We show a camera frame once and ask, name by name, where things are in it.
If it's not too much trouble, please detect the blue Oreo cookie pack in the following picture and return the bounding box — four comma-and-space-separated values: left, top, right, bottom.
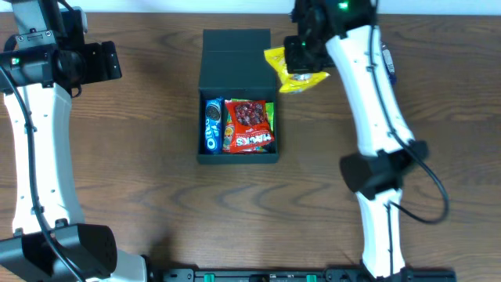
204, 97, 223, 154

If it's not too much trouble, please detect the yellow Hacks candy bag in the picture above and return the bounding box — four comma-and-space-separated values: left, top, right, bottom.
264, 46, 330, 93

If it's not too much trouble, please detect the dark blue chocolate bar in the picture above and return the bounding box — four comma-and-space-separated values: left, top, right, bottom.
380, 42, 397, 85

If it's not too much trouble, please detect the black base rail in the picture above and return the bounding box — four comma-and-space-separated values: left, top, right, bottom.
148, 267, 457, 282

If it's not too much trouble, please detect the black gift box with lid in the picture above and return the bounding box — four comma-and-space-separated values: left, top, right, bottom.
197, 29, 279, 165

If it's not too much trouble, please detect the green Haribo gummy bag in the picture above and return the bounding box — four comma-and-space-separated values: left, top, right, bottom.
222, 97, 276, 154

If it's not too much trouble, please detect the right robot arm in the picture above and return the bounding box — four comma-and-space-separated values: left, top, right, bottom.
286, 0, 427, 281

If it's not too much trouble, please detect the red Hacks candy bag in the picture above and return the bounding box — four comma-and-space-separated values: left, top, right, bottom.
224, 99, 276, 154

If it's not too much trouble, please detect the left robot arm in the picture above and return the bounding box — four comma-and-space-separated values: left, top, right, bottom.
1, 0, 150, 281

